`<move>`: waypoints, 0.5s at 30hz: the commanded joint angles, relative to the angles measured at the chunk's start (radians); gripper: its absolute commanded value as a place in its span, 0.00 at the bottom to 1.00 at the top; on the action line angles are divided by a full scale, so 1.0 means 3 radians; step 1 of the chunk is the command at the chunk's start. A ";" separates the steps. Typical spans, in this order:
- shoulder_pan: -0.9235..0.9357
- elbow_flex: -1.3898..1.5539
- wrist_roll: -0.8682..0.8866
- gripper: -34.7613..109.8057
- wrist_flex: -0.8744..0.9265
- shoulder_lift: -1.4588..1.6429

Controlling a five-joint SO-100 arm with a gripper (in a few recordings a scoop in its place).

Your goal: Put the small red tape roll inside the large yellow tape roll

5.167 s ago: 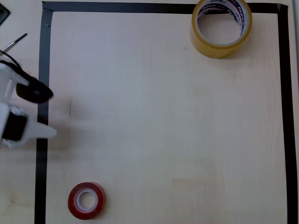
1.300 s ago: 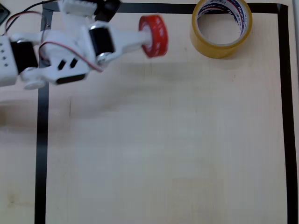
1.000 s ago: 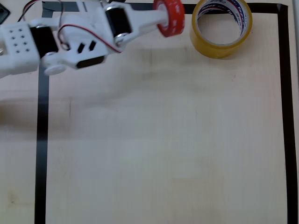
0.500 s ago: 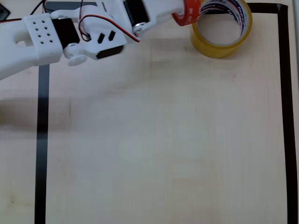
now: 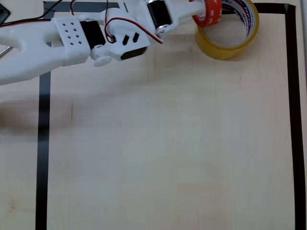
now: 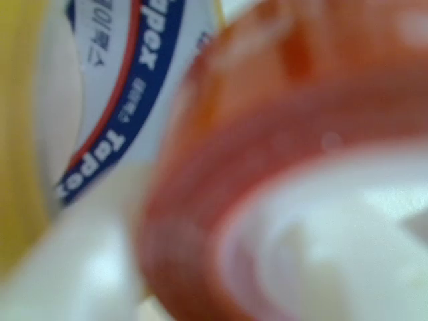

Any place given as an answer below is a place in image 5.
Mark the black cable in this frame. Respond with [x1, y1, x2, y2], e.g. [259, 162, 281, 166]
[0, 0, 77, 27]

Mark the big yellowish clear tape roll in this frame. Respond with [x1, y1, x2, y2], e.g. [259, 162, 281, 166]
[194, 0, 260, 61]

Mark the red white servo cable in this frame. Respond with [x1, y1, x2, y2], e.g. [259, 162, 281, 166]
[104, 0, 165, 45]

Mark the metal screwdriver shaft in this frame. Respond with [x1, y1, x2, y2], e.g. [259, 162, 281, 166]
[0, 45, 13, 58]

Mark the small red tape roll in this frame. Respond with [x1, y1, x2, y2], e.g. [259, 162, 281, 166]
[189, 0, 223, 28]

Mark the flat black object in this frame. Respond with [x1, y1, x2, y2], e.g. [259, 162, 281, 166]
[0, 4, 11, 26]

